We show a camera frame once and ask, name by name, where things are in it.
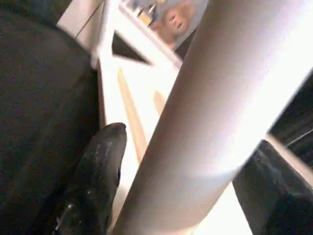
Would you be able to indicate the black work mat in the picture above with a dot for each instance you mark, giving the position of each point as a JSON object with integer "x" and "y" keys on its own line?
{"x": 39, "y": 98}

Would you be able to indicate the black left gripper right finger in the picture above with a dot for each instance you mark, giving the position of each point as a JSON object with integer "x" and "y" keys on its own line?
{"x": 274, "y": 191}

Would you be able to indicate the ceramic figurine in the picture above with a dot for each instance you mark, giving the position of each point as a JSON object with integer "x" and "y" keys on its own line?
{"x": 171, "y": 19}

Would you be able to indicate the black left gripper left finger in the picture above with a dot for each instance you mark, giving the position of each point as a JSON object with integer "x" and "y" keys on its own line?
{"x": 93, "y": 186}

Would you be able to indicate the white plastic table top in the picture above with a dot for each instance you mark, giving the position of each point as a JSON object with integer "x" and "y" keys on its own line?
{"x": 132, "y": 83}

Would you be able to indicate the white plastic table leg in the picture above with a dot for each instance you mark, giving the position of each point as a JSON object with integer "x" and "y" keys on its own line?
{"x": 220, "y": 98}

